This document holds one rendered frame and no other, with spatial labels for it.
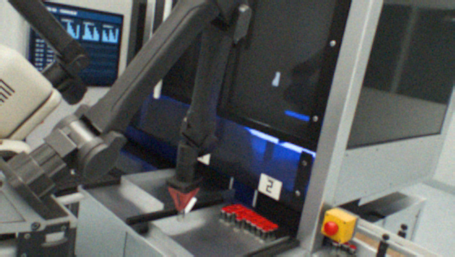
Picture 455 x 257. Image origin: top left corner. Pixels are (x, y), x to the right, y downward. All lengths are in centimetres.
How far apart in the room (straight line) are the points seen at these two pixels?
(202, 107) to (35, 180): 44
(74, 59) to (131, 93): 45
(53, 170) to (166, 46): 28
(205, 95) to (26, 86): 38
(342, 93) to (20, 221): 85
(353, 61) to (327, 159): 29
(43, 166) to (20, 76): 18
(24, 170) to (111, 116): 16
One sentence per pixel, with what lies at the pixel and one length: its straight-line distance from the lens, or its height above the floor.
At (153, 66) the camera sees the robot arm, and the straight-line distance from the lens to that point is 74.
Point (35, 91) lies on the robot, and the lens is 84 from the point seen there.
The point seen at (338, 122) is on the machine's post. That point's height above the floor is 129.
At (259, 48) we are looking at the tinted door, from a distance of 138.
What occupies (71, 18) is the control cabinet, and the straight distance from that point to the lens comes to 170.
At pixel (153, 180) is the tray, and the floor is 88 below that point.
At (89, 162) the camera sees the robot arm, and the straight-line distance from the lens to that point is 74.
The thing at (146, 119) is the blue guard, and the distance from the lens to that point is 185.
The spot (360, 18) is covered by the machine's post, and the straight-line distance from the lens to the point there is 119.
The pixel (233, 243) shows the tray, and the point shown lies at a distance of 126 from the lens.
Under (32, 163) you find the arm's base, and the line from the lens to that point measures 73.
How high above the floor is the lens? 148
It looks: 14 degrees down
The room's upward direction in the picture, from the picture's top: 10 degrees clockwise
